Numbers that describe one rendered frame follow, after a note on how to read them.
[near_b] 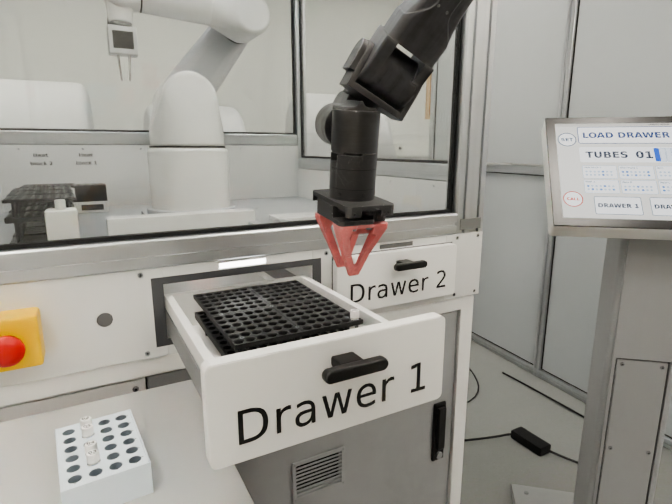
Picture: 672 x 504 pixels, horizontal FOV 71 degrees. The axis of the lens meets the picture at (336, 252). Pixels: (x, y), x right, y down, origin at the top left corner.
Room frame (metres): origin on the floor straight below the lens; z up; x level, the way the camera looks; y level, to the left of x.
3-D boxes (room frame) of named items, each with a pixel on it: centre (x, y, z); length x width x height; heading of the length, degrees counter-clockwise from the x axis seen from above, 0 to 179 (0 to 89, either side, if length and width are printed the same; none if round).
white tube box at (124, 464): (0.47, 0.27, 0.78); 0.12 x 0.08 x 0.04; 33
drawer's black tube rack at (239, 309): (0.65, 0.09, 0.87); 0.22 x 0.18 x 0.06; 29
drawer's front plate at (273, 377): (0.47, 0.00, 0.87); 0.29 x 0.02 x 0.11; 119
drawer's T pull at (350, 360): (0.45, -0.01, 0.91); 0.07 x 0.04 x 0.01; 119
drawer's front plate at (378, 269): (0.90, -0.12, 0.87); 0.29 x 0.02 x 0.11; 119
